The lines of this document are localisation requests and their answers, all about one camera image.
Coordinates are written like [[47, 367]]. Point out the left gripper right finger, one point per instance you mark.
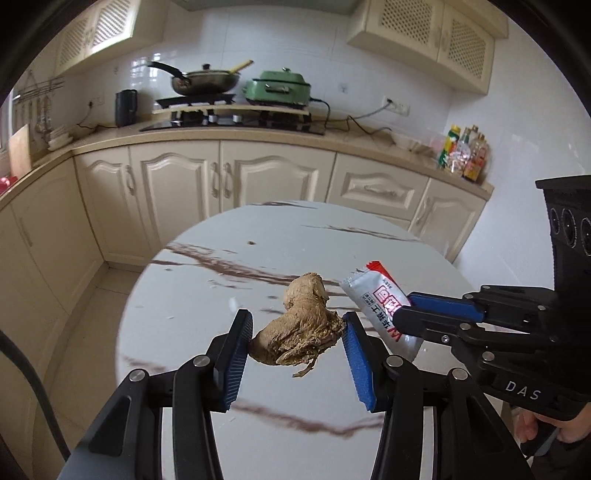
[[470, 439]]

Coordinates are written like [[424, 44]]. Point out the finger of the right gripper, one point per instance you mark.
[[418, 326], [454, 307]]

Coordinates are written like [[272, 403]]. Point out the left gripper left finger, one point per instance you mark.
[[124, 440]]

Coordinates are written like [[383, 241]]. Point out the white red sachet packet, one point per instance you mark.
[[379, 297]]

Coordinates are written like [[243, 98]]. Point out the brown paper wad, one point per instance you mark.
[[305, 331]]

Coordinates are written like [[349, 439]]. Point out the cream lower kitchen cabinets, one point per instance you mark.
[[114, 205]]

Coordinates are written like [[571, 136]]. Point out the right hand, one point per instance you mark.
[[577, 429]]

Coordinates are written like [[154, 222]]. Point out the condiment bottles group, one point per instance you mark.
[[464, 153]]

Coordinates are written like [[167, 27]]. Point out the cream upper right cabinet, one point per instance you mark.
[[452, 41]]

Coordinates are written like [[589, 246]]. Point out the cream cabinet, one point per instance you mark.
[[107, 30], [452, 41]]

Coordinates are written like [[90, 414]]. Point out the black gas stove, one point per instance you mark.
[[223, 112]]

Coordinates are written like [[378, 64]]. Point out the green electric cooker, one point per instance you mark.
[[280, 88]]

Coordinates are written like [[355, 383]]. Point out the red basin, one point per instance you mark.
[[6, 183]]

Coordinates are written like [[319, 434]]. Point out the black kettle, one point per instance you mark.
[[125, 107]]

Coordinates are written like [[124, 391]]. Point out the wooden cutting board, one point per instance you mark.
[[19, 152]]

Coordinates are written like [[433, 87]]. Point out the black wok with lid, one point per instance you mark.
[[206, 81]]

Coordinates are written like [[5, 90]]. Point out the hanging utensil rack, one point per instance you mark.
[[32, 105]]

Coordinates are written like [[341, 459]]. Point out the cream upper left cabinet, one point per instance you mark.
[[107, 30]]

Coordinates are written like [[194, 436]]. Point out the wall power socket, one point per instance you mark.
[[396, 107]]

